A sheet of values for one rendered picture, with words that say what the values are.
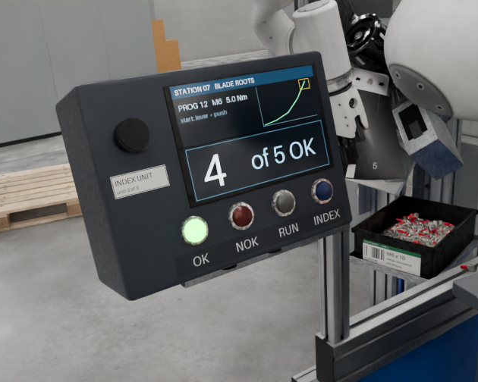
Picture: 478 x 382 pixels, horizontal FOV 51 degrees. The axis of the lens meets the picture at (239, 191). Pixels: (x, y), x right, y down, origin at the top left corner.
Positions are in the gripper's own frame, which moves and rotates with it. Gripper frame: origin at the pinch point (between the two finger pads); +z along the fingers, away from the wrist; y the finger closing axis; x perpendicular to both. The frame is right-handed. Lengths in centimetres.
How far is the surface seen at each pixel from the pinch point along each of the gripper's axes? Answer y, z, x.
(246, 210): -39, -28, 44
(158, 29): 777, 88, -278
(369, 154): -1.2, 2.3, -4.1
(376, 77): 9.2, -7.3, -20.3
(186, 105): -35, -38, 44
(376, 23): 9.4, -18.9, -23.6
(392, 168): -6.4, 5.1, -5.0
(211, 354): 76, 96, 31
